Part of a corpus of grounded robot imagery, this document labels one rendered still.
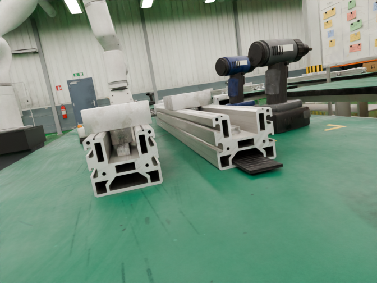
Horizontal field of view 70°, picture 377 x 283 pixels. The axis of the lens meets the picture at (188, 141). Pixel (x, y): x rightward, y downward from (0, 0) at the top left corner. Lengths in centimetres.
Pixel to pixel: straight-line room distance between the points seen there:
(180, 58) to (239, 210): 1231
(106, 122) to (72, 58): 1197
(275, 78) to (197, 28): 1235
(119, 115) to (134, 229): 23
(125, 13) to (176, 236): 1249
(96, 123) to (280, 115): 41
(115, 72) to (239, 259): 108
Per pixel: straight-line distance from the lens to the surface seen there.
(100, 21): 126
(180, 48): 1263
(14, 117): 136
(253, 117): 45
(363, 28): 388
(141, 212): 33
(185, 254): 24
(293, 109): 70
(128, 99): 123
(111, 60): 123
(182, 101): 73
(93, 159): 40
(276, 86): 69
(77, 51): 1243
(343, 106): 321
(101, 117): 47
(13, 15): 137
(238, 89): 92
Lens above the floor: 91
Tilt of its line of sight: 10 degrees down
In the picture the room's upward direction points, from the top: 9 degrees counter-clockwise
